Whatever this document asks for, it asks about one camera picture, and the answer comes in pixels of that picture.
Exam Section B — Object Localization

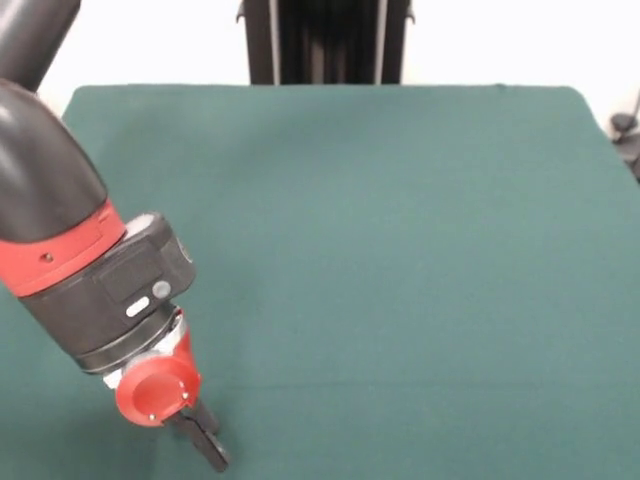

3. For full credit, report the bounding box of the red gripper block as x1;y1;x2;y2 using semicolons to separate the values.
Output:
113;307;232;474

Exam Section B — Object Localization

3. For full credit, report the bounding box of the dark green table cloth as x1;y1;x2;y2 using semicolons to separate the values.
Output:
0;84;640;480

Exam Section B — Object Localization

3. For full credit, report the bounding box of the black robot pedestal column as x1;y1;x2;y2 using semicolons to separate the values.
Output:
234;0;416;86

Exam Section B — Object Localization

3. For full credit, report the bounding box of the black clamp mount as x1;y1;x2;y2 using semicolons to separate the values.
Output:
610;113;640;184

